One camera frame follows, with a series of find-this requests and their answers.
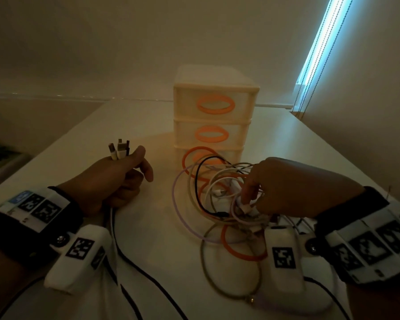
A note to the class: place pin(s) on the person's right hand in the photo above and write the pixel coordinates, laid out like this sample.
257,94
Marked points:
293,189

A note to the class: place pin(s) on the person's left hand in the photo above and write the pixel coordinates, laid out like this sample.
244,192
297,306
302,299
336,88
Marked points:
103,183

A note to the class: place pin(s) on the person's right forearm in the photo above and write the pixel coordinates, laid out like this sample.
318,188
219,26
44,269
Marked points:
380,303

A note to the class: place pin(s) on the person's left forearm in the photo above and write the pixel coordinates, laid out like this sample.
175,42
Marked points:
3,279

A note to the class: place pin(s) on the bright narrow window strip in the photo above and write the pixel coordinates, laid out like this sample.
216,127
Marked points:
320,36

